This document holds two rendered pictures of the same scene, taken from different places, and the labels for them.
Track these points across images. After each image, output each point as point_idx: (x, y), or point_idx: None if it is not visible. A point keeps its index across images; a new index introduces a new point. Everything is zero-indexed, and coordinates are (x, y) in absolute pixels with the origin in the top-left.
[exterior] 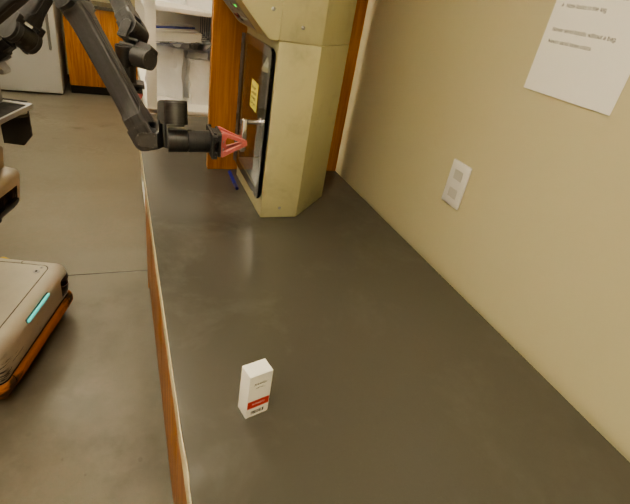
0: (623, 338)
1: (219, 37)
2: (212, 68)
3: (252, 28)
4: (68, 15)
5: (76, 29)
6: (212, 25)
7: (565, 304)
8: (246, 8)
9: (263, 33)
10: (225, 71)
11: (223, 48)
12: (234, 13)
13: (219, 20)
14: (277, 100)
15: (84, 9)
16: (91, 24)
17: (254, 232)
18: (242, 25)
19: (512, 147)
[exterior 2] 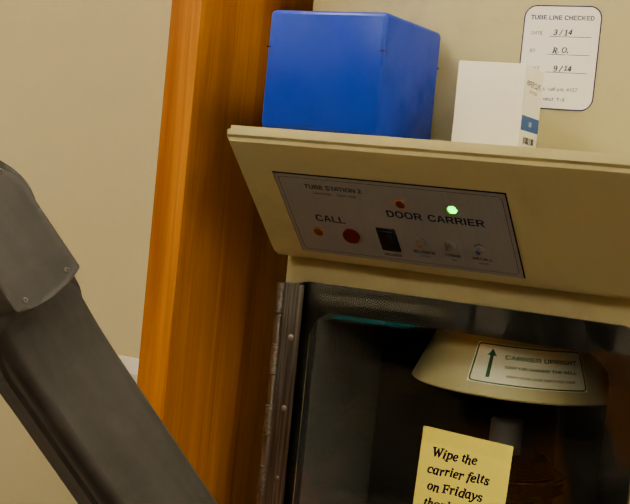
0: None
1: (187, 309)
2: (165, 419)
3: (471, 272)
4: (21, 335)
5: (51, 389)
6: (164, 273)
7: None
8: (628, 221)
9: (626, 287)
10: (192, 419)
11: (193, 343)
12: (320, 229)
13: (190, 254)
14: None
15: (82, 298)
16: (114, 355)
17: None
18: (235, 259)
19: None
